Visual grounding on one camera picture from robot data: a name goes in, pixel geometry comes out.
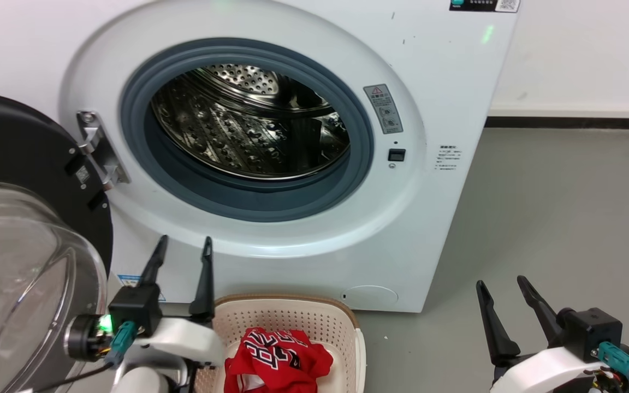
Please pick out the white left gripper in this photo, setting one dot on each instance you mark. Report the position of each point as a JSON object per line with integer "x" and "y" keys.
{"x": 189, "y": 341}

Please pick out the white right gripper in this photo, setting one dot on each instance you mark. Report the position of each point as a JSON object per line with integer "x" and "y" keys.
{"x": 544, "y": 374}

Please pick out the red printed garment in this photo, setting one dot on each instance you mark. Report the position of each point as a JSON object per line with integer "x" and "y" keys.
{"x": 276, "y": 355}

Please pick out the cream plastic laundry basket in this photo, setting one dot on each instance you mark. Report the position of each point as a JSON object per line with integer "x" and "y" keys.
{"x": 292, "y": 316}

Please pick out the white front-load washing machine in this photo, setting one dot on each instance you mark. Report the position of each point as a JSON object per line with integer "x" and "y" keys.
{"x": 429, "y": 229}

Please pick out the blue white energy sticker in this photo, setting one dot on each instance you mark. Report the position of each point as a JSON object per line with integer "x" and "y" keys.
{"x": 128, "y": 280}

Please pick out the grey rubber door gasket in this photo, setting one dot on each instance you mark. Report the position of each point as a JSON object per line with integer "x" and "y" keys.
{"x": 249, "y": 199}

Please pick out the chrome door hinge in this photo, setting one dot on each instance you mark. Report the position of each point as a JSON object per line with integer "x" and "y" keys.
{"x": 101, "y": 153}

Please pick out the round filter cover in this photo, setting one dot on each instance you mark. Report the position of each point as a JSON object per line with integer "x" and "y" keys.
{"x": 372, "y": 296}

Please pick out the steel perforated washer drum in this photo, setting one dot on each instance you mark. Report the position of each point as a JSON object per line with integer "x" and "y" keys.
{"x": 238, "y": 136}

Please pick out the black door latch slot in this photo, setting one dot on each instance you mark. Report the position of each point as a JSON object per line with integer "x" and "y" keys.
{"x": 396, "y": 155}

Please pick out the black washer door with glass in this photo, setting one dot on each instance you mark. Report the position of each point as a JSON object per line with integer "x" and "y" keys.
{"x": 19, "y": 147}

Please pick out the white and dark baseboard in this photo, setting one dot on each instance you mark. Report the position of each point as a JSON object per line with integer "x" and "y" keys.
{"x": 576, "y": 117}

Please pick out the grey warning sticker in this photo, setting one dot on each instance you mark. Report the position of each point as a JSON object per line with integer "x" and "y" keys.
{"x": 384, "y": 109}

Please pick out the black control panel strip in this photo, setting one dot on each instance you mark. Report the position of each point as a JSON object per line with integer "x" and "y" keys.
{"x": 481, "y": 5}

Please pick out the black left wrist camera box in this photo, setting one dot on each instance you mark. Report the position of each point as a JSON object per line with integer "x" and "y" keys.
{"x": 134, "y": 305}

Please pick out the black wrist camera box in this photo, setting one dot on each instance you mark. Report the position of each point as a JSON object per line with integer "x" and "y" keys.
{"x": 593, "y": 330}
{"x": 134, "y": 305}

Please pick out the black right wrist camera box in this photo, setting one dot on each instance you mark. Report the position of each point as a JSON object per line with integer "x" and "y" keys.
{"x": 593, "y": 330}

